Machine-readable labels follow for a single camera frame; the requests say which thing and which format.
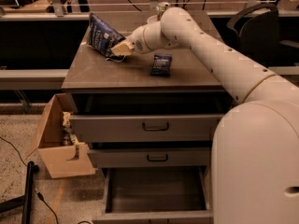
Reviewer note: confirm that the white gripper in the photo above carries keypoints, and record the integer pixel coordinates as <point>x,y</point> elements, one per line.
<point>137,42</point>

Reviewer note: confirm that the blue chip bag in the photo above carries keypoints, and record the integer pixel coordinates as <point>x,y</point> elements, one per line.
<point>103,38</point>

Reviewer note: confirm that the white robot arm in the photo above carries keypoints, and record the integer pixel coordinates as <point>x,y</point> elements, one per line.
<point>255,151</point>

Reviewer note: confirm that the dark blue rxbar wrapper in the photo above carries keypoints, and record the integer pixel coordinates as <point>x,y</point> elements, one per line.
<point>161,65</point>

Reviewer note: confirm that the grey drawer cabinet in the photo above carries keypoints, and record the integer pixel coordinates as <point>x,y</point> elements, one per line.
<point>97,86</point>

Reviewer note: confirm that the grey top drawer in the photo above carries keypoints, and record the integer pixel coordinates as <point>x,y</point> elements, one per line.
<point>151,128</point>

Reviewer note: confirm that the grey drawer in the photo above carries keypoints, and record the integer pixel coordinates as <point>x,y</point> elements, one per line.
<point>149,157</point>
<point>151,128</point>
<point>158,195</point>

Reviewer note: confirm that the grey middle drawer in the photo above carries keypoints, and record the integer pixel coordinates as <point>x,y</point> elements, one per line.
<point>149,157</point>

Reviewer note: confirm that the grey bottom drawer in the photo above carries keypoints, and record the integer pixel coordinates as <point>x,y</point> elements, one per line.
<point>158,195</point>

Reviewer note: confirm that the white bowl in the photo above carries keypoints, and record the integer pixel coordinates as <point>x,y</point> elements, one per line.
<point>152,19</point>

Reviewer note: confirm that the soda can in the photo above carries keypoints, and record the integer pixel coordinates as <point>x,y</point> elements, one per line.
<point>161,8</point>

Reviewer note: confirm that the items inside cardboard box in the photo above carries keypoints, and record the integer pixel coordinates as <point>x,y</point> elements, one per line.
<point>69,137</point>

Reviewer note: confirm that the cardboard box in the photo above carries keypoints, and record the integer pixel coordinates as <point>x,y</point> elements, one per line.
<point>60,161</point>

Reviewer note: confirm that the black office chair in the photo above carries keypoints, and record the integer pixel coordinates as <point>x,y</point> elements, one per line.
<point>256,33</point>

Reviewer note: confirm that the black stand pole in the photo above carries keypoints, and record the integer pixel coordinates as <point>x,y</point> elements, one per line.
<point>25,200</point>

